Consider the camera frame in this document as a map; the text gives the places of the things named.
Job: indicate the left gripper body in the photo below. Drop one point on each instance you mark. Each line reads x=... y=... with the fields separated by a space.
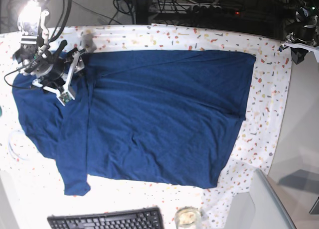
x=294 y=42

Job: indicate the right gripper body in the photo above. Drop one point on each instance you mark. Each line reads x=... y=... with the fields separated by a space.
x=54 y=73

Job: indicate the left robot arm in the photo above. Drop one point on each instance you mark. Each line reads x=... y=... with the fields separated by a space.
x=303 y=34

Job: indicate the clear glass jar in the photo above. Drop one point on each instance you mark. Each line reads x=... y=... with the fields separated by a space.
x=188 y=218

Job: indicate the black computer keyboard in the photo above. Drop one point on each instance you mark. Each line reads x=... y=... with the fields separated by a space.
x=149 y=218

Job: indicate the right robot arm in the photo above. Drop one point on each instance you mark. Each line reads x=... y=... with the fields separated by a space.
x=35 y=36

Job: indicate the dark blue t-shirt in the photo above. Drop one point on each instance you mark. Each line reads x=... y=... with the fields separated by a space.
x=155 y=116

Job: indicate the terrazzo patterned table cloth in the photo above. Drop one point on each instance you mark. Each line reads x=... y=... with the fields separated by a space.
x=33 y=189

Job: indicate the grey monitor edge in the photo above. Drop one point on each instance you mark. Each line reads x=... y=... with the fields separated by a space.
x=269 y=211

